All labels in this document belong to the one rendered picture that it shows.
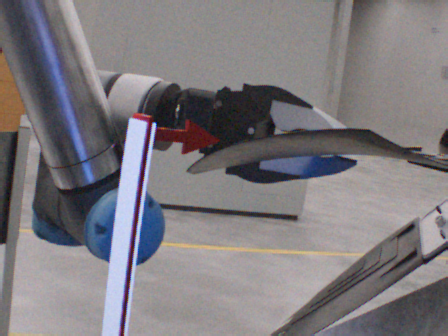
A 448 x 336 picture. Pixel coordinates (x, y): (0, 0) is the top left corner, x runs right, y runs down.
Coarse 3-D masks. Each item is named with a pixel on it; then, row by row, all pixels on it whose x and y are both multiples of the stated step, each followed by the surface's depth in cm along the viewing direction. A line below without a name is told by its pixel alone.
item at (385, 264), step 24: (384, 240) 89; (408, 240) 82; (360, 264) 87; (384, 264) 82; (408, 264) 78; (336, 288) 86; (360, 288) 81; (384, 288) 78; (312, 312) 86; (336, 312) 80
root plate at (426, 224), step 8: (424, 216) 84; (432, 216) 83; (424, 224) 83; (432, 224) 81; (424, 232) 82; (432, 232) 80; (424, 240) 80; (432, 240) 79; (440, 240) 77; (424, 248) 79; (432, 248) 77; (440, 248) 76; (424, 256) 77
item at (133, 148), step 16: (128, 128) 52; (144, 128) 50; (128, 144) 51; (128, 160) 51; (128, 176) 51; (128, 192) 51; (128, 208) 51; (128, 224) 51; (112, 240) 53; (128, 240) 51; (112, 256) 53; (112, 272) 52; (112, 288) 52; (112, 304) 52; (112, 320) 52
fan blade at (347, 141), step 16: (352, 128) 49; (240, 144) 57; (256, 144) 57; (272, 144) 56; (288, 144) 56; (304, 144) 56; (320, 144) 55; (336, 144) 54; (352, 144) 53; (368, 144) 52; (384, 144) 52; (208, 160) 63; (224, 160) 64; (240, 160) 65; (256, 160) 67; (416, 160) 57; (432, 160) 57
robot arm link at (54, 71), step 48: (0, 0) 60; (48, 0) 61; (48, 48) 62; (48, 96) 64; (96, 96) 66; (48, 144) 66; (96, 144) 66; (96, 192) 68; (96, 240) 67; (144, 240) 69
